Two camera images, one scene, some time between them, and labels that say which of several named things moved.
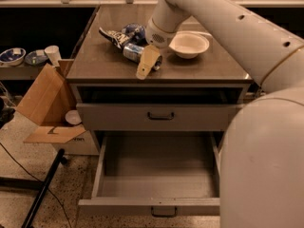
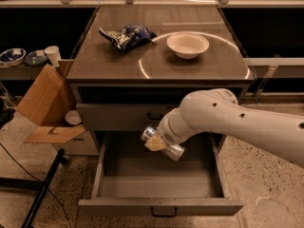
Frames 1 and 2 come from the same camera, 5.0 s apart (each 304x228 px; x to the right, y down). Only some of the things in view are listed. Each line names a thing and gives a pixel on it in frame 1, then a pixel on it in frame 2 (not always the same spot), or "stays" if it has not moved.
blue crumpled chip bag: x=130 y=33 stays
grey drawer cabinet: x=123 y=84 stays
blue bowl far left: x=12 y=57 stays
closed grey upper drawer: x=155 y=117 stays
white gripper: x=157 y=35 to x=165 y=132
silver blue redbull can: x=134 y=52 to x=174 y=151
